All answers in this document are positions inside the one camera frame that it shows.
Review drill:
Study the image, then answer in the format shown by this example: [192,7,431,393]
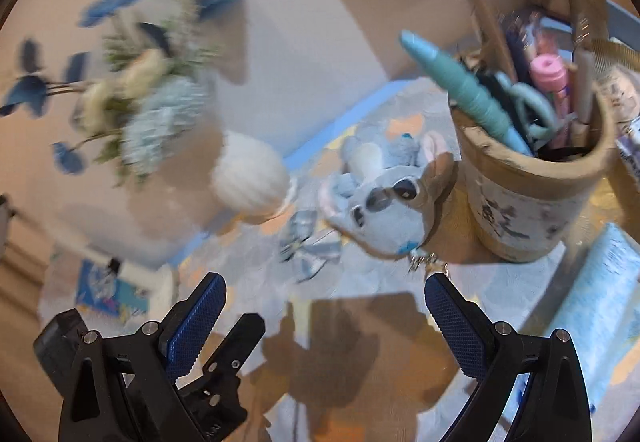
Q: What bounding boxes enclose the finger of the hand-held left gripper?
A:
[202,313,266,375]

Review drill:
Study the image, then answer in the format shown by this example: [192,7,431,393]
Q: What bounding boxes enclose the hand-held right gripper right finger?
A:
[424,272,593,442]

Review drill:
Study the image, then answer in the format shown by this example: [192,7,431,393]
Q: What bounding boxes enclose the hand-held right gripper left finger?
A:
[57,272,228,442]

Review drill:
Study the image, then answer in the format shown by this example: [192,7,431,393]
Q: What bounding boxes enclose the grey plush toy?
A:
[320,131,456,277]

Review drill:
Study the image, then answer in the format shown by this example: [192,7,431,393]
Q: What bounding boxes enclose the white desk lamp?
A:
[55,242,181,317]

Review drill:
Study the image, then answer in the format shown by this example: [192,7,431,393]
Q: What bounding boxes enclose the row of books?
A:
[75,259,151,323]

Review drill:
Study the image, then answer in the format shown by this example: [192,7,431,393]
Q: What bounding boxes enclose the checked fabric bow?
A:
[279,209,343,283]

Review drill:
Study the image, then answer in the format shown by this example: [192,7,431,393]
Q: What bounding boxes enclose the bamboo pen holder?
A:
[450,92,618,263]

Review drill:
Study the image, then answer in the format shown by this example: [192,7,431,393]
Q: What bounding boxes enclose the blue tissue pack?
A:
[520,222,640,415]

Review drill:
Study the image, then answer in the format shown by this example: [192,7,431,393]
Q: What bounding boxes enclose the white ribbed vase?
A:
[210,132,292,225]

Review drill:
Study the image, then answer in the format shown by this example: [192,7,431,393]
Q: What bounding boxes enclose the artificial flower bouquet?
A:
[0,0,246,183]

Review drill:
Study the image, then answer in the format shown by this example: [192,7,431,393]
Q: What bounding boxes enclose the teal scissors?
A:
[477,72,561,143]

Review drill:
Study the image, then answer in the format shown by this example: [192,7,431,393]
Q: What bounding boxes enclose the teal unicorn pen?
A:
[399,30,533,157]

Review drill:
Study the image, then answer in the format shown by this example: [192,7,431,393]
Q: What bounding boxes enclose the pink bottle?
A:
[529,54,571,123]

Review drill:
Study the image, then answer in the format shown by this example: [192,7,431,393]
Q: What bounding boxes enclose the beige pen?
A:
[459,0,521,82]

